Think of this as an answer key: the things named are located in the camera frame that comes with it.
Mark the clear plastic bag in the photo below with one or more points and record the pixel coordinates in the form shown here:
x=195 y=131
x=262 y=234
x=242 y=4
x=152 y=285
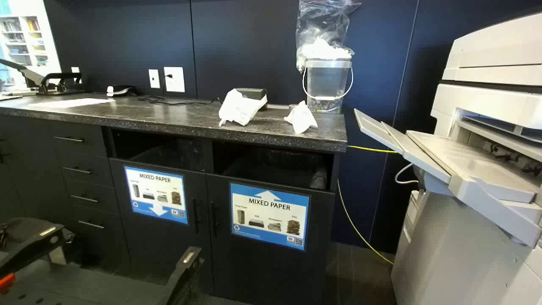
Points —
x=323 y=28

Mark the black heavy duty stapler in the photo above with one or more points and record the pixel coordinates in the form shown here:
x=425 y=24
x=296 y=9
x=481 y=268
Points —
x=59 y=83

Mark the black metal cart frame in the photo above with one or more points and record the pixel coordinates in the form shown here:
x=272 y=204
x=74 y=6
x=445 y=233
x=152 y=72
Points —
x=27 y=238

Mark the large white tissue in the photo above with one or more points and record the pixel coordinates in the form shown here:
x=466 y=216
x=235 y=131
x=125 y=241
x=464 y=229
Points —
x=239 y=109

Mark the small white wall plate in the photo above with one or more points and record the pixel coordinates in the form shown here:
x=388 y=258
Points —
x=154 y=78

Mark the large white wall outlet plate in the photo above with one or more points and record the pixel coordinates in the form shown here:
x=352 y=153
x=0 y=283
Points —
x=174 y=78

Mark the white shelf with booklets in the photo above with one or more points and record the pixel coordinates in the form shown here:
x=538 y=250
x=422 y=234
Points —
x=25 y=39

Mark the mixed paper sign arrow up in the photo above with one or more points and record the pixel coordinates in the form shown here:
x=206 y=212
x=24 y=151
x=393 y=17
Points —
x=269 y=216

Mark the black metal bracket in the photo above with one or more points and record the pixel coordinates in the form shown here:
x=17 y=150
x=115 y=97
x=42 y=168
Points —
x=183 y=272

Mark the mixed paper sign arrow down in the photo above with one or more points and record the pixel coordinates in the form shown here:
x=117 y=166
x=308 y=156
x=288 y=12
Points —
x=156 y=195

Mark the black door arrow down sign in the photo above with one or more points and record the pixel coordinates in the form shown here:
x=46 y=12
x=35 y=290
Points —
x=152 y=248

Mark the black cabinet with stone counter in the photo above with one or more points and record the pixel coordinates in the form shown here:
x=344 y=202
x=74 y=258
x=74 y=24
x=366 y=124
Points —
x=169 y=117

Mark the small white tissue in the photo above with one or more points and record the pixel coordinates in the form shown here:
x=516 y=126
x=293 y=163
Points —
x=301 y=119

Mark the black power adapter box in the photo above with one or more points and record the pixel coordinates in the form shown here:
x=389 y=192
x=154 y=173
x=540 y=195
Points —
x=250 y=92

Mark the clear plastic bucket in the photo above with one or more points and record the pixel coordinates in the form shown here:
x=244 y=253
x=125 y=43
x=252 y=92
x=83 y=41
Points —
x=327 y=82

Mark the large white office printer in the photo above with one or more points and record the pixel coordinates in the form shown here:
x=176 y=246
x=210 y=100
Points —
x=479 y=255

